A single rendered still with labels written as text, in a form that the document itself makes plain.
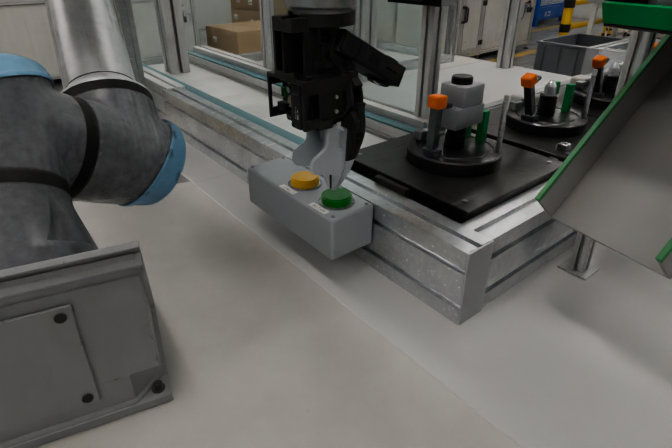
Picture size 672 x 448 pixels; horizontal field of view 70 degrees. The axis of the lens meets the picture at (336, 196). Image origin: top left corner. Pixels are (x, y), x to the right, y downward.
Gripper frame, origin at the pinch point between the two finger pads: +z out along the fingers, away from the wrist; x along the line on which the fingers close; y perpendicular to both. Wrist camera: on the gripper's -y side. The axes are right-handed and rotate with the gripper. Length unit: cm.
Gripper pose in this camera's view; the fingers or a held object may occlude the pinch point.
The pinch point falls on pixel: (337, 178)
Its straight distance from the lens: 60.3
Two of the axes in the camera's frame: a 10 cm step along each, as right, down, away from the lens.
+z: 0.0, 8.9, 4.5
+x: 6.3, 3.5, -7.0
